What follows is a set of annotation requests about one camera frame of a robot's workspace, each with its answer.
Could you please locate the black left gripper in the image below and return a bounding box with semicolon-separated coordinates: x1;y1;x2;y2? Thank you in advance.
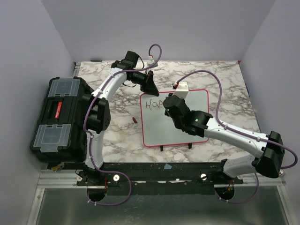
127;70;159;96

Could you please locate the pink framed whiteboard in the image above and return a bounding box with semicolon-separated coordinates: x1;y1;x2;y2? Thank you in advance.
140;91;208;147

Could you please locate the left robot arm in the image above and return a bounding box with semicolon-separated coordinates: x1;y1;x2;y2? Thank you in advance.
83;51;162;185

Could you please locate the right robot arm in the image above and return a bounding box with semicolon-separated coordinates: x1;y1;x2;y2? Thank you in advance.
163;95;285;184

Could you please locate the black plastic toolbox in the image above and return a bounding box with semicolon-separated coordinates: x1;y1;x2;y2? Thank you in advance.
30;77;93;163

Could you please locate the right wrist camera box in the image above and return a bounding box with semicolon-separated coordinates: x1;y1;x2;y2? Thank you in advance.
173;81;189;99

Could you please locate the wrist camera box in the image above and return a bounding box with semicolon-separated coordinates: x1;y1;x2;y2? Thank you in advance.
147;55;158;68
173;81;189;99

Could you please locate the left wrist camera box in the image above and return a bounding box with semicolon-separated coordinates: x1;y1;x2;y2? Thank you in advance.
147;55;158;68

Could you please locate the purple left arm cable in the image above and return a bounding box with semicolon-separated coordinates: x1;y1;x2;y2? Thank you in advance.
82;44;163;207

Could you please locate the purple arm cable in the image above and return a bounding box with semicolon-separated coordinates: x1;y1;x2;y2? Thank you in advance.
82;44;163;207
174;69;296;204

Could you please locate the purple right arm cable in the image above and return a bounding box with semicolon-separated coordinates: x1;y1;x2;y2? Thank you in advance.
174;69;296;204

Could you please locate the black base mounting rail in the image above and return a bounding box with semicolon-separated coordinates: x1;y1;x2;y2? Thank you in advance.
75;163;246;196

